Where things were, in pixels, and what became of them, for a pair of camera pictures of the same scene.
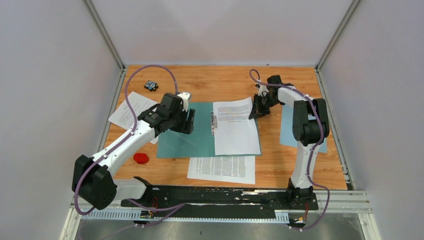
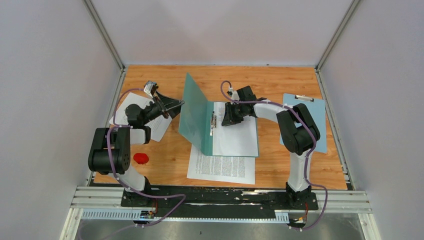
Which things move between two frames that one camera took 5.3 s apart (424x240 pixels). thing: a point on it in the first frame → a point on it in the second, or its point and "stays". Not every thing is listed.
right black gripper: x=257 y=110 → x=229 y=119
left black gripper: x=189 y=124 → x=171 y=106
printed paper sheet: x=123 y=117 stays
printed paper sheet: x=239 y=169 stays
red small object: x=141 y=158 stays
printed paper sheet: x=236 y=134 stays
